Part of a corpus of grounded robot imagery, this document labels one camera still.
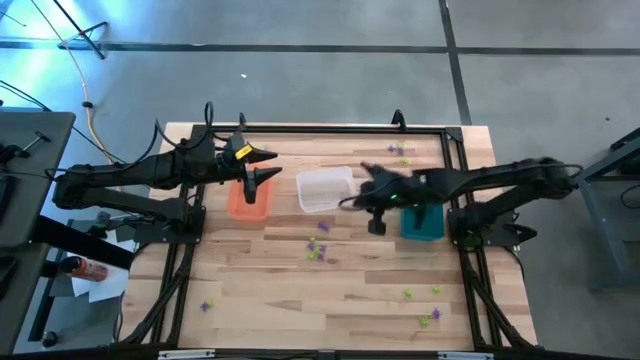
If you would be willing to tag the grey desk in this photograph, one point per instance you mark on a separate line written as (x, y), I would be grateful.
(45, 200)

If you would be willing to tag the clear plastic bin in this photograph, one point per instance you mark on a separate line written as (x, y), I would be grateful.
(322, 190)

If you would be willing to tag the black tripod stand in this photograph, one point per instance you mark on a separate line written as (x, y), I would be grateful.
(84, 34)

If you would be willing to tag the white paper sheet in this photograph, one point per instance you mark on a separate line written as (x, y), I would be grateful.
(126, 245)
(102, 290)

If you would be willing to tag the black clamp tool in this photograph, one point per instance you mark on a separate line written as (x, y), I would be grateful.
(10, 152)

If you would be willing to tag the yellow tape tag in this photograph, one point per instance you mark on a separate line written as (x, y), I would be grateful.
(243, 151)

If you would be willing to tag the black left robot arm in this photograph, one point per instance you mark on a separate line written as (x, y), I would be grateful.
(125, 172)

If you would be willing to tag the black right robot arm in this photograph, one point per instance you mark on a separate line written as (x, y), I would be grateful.
(500, 177)

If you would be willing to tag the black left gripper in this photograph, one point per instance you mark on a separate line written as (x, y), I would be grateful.
(232, 160)

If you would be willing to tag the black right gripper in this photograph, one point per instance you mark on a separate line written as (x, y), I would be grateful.
(400, 190)

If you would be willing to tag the black desk crossbar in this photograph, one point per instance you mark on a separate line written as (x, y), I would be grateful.
(85, 244)

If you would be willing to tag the black round knob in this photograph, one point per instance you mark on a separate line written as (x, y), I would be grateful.
(50, 339)

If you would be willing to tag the black frame clamp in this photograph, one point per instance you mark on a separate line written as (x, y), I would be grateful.
(242, 120)
(399, 120)

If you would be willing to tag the teal plastic bin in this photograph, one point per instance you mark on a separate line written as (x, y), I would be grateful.
(435, 232)

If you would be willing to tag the orange plastic bin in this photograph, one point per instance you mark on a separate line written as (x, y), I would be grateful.
(250, 212)

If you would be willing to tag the silver metal bracket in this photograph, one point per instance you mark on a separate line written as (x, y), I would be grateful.
(186, 354)
(466, 355)

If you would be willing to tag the orange spray can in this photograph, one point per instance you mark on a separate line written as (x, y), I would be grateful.
(90, 270)

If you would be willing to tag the grey metal cart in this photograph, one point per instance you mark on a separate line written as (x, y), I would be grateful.
(590, 172)

